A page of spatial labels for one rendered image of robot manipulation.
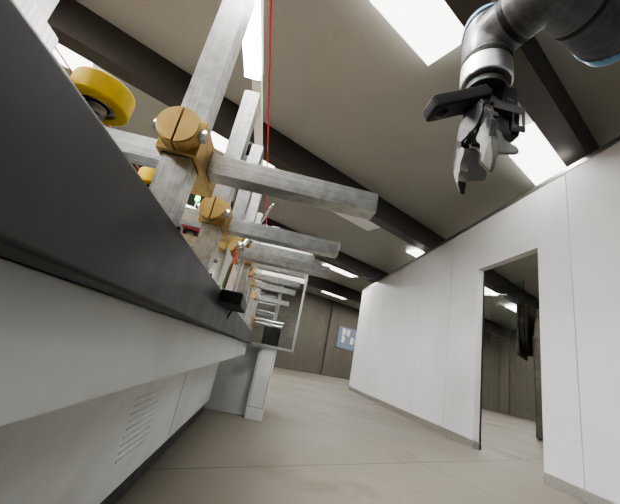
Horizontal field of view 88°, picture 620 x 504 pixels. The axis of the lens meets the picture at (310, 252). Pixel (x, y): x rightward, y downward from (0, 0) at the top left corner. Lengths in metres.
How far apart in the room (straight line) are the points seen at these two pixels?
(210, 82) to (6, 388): 0.38
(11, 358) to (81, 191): 0.12
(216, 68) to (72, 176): 0.34
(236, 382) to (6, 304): 3.10
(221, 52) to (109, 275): 0.36
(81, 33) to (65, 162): 4.10
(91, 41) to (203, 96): 3.80
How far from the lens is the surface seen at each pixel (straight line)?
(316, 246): 0.69
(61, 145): 0.20
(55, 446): 0.89
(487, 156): 0.60
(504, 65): 0.74
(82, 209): 0.22
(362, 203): 0.46
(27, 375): 0.31
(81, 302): 0.33
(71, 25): 4.31
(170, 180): 0.42
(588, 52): 0.85
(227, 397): 3.33
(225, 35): 0.55
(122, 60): 4.23
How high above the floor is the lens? 0.60
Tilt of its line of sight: 18 degrees up
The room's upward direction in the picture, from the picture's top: 12 degrees clockwise
